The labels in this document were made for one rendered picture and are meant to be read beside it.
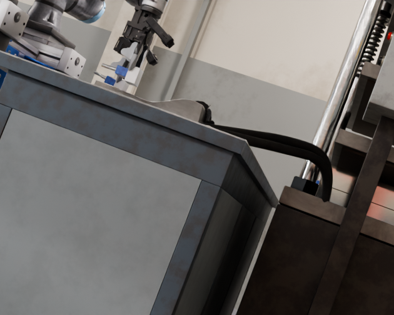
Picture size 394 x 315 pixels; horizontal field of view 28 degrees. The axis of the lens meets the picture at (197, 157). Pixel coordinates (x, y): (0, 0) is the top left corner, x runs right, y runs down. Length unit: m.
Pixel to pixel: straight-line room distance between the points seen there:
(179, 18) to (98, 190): 3.71
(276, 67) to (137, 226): 3.51
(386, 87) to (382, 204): 0.83
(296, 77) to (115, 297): 3.55
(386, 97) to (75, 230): 0.97
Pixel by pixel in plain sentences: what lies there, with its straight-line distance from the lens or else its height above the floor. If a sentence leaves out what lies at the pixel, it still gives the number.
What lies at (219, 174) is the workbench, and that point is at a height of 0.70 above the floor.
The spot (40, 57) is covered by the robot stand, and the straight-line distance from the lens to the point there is 2.98.
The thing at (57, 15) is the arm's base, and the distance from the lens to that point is 3.07.
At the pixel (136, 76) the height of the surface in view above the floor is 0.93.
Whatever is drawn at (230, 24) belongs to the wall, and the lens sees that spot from 5.50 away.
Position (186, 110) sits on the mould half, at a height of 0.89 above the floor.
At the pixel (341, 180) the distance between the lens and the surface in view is 3.06.
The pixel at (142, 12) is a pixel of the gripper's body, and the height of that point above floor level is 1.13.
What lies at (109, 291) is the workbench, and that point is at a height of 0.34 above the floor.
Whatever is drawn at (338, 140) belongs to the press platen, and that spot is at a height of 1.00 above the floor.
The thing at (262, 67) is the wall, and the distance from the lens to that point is 5.37.
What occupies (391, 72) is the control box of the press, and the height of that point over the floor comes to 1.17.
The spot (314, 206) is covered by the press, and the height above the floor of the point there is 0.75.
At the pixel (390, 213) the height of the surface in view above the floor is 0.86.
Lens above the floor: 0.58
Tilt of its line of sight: 4 degrees up
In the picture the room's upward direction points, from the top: 21 degrees clockwise
